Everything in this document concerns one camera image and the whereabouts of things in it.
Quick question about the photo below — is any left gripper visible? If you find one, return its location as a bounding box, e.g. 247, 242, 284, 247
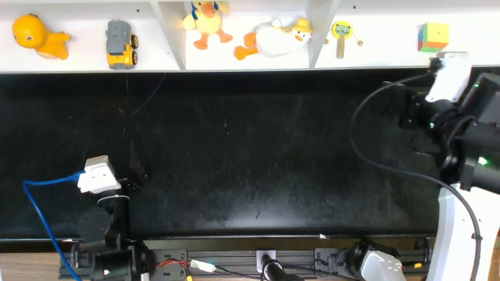
116, 137, 147, 197

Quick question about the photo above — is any grey and yellow toy truck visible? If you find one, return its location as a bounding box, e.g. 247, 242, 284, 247
105, 19, 140, 71

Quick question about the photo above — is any yellow rubber duck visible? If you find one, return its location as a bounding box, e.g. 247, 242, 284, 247
11, 13, 72, 61

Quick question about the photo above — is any yellow rattle drum toy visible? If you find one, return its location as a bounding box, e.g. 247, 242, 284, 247
323, 20, 365, 60

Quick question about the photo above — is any many-coloured puzzle cube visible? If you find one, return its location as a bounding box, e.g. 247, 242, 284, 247
416, 22, 451, 54

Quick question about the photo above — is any yellow plush duck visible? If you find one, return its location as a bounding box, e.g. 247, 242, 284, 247
182, 1, 234, 51

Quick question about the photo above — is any white plush duck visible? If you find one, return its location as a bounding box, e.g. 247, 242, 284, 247
234, 17, 314, 62

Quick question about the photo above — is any white shelf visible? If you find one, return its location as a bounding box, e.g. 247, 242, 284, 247
0, 0, 500, 74

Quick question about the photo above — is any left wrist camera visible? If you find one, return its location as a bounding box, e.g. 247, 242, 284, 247
77, 155, 123, 195

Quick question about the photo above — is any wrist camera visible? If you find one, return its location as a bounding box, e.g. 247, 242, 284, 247
424, 51, 473, 105
77, 155, 123, 195

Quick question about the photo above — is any blue cable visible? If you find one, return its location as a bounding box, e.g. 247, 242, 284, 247
21, 170, 86, 281

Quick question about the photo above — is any mounting rail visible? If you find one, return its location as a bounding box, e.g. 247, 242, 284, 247
58, 237, 434, 281

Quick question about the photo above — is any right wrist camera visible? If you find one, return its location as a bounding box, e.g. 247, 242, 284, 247
424, 51, 473, 105

